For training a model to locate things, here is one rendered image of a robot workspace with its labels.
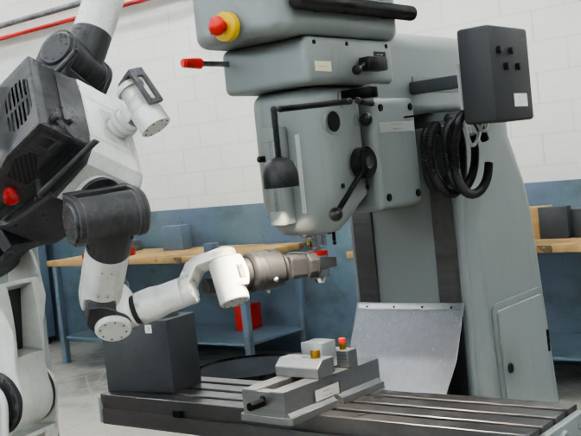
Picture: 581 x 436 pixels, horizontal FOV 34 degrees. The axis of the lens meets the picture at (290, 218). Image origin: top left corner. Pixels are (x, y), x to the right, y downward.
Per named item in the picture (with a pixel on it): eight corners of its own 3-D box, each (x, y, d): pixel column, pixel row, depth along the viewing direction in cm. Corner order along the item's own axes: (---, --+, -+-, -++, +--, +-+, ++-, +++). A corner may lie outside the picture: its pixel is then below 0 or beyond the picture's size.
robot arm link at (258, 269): (262, 243, 208) (214, 250, 202) (277, 290, 205) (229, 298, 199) (242, 264, 217) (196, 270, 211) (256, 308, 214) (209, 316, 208)
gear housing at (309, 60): (311, 82, 198) (306, 33, 198) (223, 97, 213) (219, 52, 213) (397, 83, 225) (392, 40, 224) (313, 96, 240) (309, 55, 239)
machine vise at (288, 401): (290, 426, 201) (285, 375, 200) (239, 419, 210) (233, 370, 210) (386, 386, 227) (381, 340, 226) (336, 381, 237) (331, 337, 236)
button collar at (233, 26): (235, 38, 194) (233, 9, 194) (213, 43, 198) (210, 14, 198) (242, 39, 196) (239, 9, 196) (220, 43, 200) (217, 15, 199)
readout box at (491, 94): (501, 120, 208) (492, 22, 207) (463, 125, 214) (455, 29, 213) (539, 118, 224) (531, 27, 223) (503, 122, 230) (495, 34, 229)
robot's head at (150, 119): (129, 144, 197) (158, 117, 193) (103, 105, 199) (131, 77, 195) (147, 144, 203) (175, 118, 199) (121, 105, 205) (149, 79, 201)
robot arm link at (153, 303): (192, 317, 207) (111, 348, 209) (188, 282, 214) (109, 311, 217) (171, 290, 199) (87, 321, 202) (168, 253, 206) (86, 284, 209)
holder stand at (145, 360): (174, 394, 242) (165, 315, 241) (107, 391, 254) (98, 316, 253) (201, 381, 253) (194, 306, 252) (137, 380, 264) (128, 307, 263)
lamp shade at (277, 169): (260, 189, 192) (257, 158, 192) (267, 188, 200) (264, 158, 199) (296, 186, 191) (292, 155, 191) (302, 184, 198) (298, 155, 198)
